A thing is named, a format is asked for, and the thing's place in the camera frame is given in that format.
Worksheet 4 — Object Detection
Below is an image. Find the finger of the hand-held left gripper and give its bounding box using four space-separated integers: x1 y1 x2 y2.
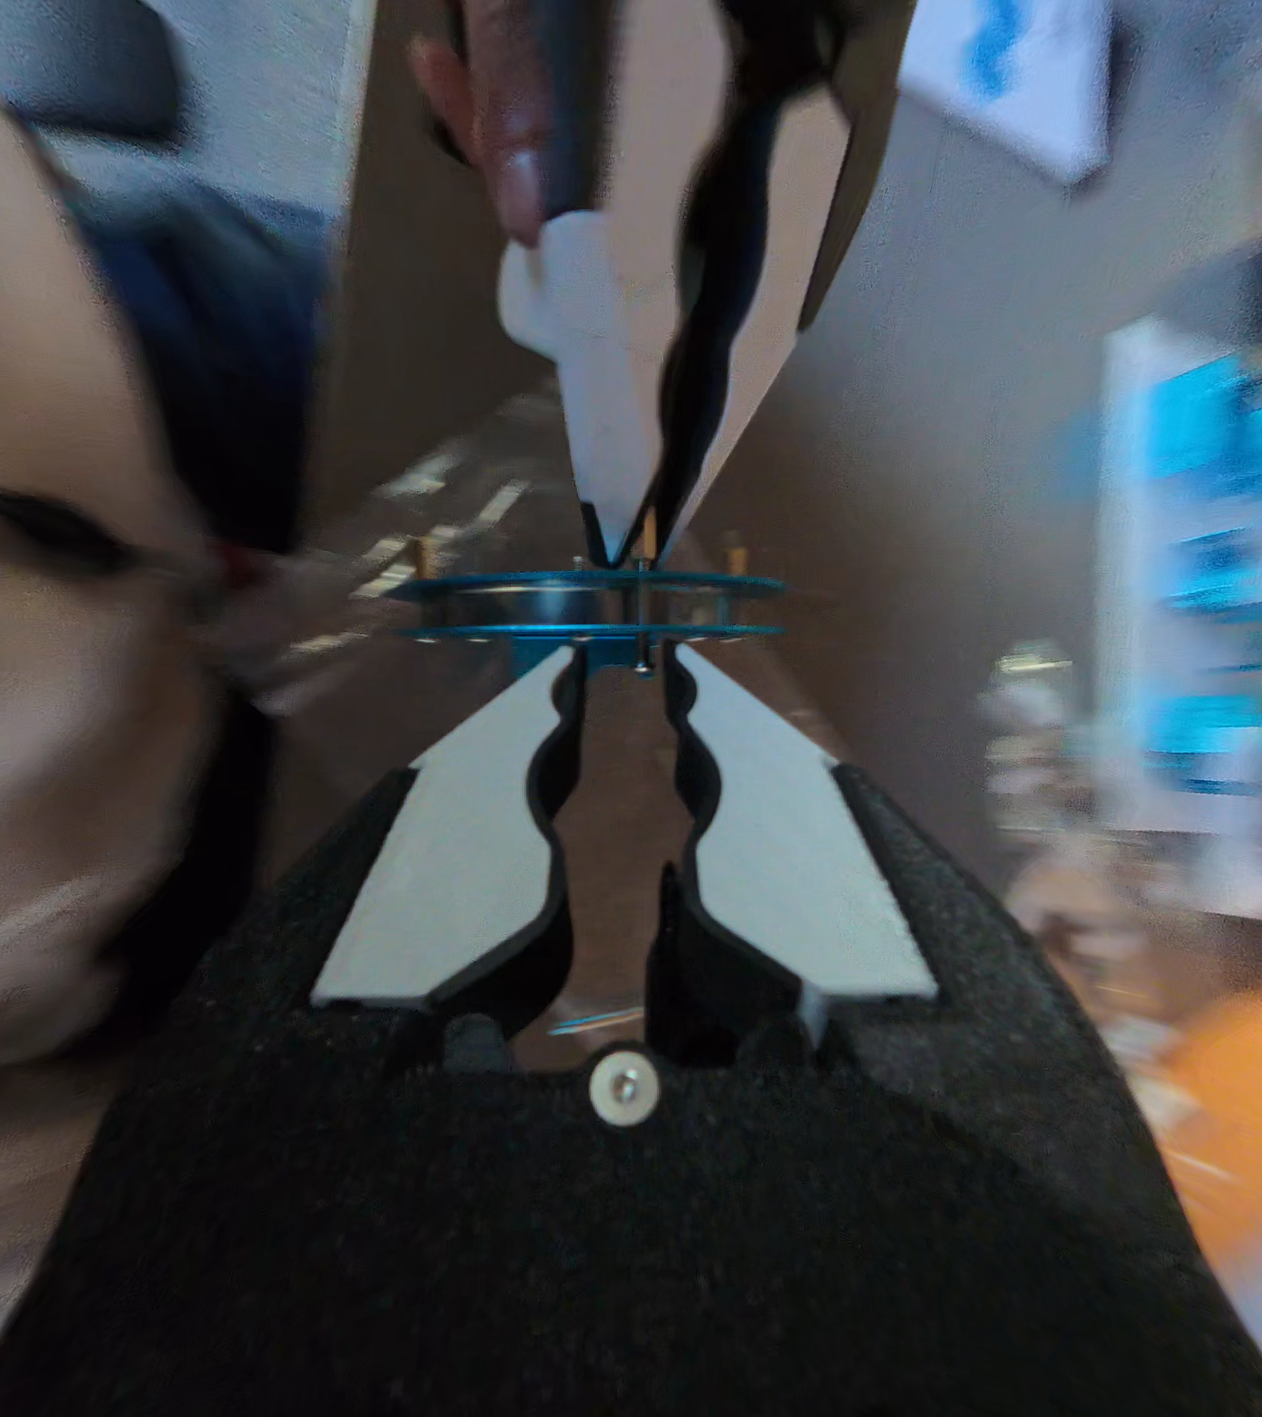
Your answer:
651 89 855 552
563 2 746 563

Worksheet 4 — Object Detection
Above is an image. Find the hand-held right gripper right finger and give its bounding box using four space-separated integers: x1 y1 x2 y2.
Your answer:
647 642 940 1069

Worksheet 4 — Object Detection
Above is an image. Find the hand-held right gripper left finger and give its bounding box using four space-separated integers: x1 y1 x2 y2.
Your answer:
310 644 589 1040

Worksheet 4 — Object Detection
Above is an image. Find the blue round metal turntable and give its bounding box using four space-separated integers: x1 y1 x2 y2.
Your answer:
385 529 791 681

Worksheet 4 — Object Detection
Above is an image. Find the person's left hand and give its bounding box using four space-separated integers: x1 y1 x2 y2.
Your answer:
409 0 558 248

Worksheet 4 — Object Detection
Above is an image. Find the white instruction sheet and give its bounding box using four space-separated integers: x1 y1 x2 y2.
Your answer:
901 0 1116 186

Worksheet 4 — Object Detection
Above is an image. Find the pile of small screw bags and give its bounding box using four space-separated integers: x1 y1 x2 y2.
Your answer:
977 639 1233 1112

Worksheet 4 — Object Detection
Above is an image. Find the dark blue cloth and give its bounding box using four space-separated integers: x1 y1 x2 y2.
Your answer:
67 188 329 558

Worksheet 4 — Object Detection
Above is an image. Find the white tray with blue parts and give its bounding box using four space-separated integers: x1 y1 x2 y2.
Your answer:
1094 315 1262 923

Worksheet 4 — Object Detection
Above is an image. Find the grey office chair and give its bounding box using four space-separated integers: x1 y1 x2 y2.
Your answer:
0 0 192 148

